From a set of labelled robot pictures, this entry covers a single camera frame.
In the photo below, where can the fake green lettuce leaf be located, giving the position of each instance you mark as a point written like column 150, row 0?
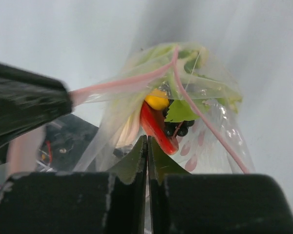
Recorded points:
column 194, row 75

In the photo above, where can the clear zip top bag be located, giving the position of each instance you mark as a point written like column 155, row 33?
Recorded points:
column 207, row 148

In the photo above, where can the yellow fake bell pepper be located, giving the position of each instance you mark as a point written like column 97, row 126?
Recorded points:
column 157, row 100

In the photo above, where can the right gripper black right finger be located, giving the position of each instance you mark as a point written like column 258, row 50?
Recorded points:
column 182, row 203

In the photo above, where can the fake watermelon slice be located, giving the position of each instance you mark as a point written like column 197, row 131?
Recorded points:
column 152, row 122

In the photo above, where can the fake black grape bunch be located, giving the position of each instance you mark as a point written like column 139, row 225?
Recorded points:
column 178, row 117

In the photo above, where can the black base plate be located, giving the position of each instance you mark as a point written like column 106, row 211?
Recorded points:
column 66, row 139

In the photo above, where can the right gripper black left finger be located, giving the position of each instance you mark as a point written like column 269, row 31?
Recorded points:
column 110, row 202

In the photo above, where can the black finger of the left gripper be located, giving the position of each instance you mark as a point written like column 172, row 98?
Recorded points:
column 28, row 101

